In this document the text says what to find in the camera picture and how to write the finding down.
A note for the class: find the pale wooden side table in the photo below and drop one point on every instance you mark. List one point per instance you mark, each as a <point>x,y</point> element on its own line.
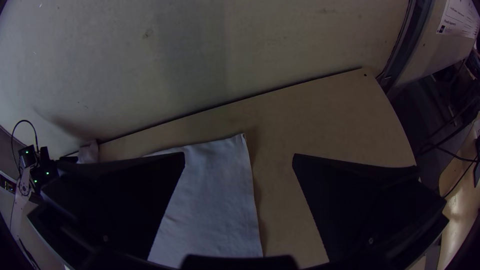
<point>459,210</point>

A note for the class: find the grey t-shirt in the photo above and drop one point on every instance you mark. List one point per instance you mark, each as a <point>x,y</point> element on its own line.
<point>213,198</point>

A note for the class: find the white poster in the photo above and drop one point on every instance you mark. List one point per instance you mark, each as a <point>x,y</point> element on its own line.
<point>459,17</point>

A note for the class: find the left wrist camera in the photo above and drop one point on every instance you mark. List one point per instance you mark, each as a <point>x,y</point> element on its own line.
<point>27,155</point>

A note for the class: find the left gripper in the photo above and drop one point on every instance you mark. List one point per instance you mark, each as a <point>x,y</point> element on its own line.
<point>67,159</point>

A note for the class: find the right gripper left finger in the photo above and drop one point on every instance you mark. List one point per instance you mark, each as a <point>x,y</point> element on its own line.
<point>112,202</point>

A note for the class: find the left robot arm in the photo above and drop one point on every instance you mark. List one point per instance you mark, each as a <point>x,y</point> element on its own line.
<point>22,191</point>

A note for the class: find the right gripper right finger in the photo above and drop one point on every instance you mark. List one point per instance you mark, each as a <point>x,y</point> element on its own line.
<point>360,210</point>

